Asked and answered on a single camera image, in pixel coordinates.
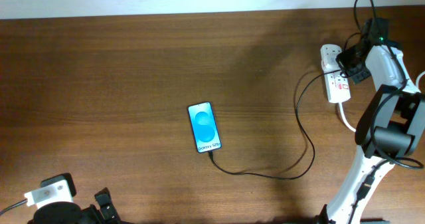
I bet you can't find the black USB charging cable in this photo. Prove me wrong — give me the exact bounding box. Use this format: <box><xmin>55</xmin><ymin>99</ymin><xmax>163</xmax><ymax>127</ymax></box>
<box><xmin>207</xmin><ymin>32</ymin><xmax>366</xmax><ymax>181</ymax></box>

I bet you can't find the blue Samsung Galaxy smartphone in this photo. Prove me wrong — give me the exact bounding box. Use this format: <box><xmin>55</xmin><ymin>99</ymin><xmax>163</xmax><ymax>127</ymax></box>
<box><xmin>188</xmin><ymin>102</ymin><xmax>222</xmax><ymax>154</ymax></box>

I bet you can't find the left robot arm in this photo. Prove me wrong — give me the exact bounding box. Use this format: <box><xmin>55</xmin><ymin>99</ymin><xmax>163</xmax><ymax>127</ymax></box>
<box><xmin>28</xmin><ymin>187</ymin><xmax>124</xmax><ymax>224</ymax></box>

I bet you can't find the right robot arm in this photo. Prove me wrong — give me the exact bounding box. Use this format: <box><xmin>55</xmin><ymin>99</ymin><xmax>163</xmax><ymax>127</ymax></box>
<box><xmin>313</xmin><ymin>18</ymin><xmax>424</xmax><ymax>223</ymax></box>

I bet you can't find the white USB charger plug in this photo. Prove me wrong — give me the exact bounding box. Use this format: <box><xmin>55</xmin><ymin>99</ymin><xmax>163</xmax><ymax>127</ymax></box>
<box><xmin>320</xmin><ymin>44</ymin><xmax>342</xmax><ymax>73</ymax></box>

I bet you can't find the white power strip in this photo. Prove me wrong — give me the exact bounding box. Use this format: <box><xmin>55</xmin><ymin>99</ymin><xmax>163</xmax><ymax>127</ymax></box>
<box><xmin>319</xmin><ymin>44</ymin><xmax>352</xmax><ymax>104</ymax></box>

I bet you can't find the white power strip cord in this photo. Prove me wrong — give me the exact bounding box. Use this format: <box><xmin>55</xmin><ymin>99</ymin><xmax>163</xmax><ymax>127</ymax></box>
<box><xmin>337</xmin><ymin>70</ymin><xmax>425</xmax><ymax>134</ymax></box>

